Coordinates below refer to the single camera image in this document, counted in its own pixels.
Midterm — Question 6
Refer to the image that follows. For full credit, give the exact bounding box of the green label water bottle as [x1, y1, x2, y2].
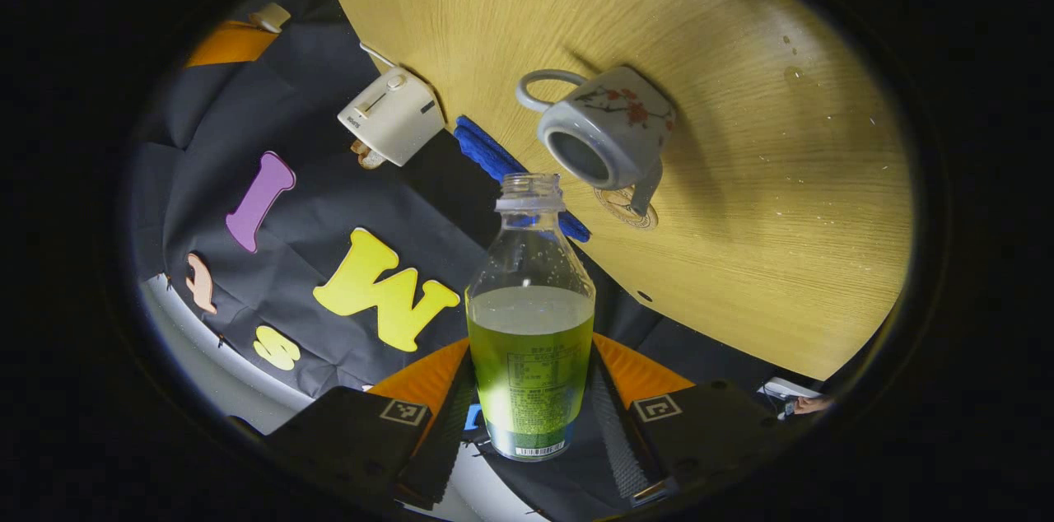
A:
[465, 173, 596, 462]

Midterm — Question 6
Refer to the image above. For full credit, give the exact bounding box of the black backdrop cloth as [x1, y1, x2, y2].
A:
[132, 0, 783, 522]

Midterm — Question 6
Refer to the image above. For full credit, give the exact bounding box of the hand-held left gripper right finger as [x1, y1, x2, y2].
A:
[589, 333, 783, 508]

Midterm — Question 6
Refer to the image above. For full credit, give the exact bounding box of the white toaster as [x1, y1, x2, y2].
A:
[337, 67, 446, 168]

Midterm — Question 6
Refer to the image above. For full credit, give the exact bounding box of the round wooden coaster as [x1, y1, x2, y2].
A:
[593, 184, 660, 231]

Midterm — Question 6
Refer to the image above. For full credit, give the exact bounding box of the blue folded towel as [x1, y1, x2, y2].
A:
[453, 115, 592, 243]

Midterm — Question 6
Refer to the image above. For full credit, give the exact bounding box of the white floral teacup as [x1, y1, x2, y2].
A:
[516, 66, 676, 218]

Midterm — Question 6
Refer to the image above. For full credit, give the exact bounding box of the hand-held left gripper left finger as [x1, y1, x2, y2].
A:
[263, 338, 478, 510]

